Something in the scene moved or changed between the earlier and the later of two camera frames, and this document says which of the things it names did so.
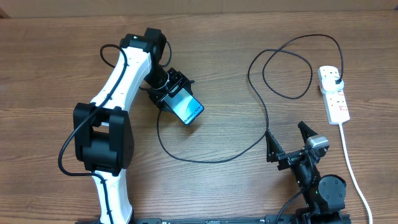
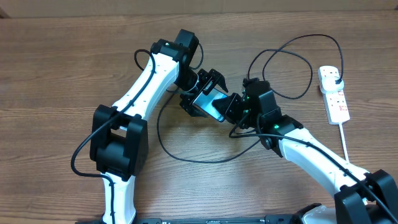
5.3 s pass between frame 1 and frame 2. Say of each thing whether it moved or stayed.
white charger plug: stayed
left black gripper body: moved
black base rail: stayed
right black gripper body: moved
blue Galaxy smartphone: moved
